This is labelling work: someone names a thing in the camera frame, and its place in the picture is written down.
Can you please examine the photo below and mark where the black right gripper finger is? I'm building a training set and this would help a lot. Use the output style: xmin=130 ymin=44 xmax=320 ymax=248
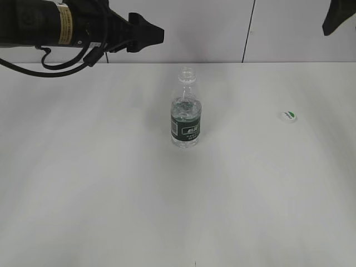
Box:
xmin=322 ymin=0 xmax=355 ymax=36

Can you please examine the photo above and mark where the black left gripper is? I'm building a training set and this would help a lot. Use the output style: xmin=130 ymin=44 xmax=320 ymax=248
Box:
xmin=69 ymin=1 xmax=165 ymax=53

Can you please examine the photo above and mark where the clear Cestbon water bottle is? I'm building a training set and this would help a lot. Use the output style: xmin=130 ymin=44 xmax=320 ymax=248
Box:
xmin=170 ymin=67 xmax=202 ymax=148

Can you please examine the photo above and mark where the white green bottle cap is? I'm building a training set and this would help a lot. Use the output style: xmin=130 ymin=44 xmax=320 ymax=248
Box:
xmin=278 ymin=111 xmax=298 ymax=123

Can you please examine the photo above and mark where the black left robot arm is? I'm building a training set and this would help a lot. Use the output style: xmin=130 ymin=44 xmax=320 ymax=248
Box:
xmin=1 ymin=1 xmax=164 ymax=53

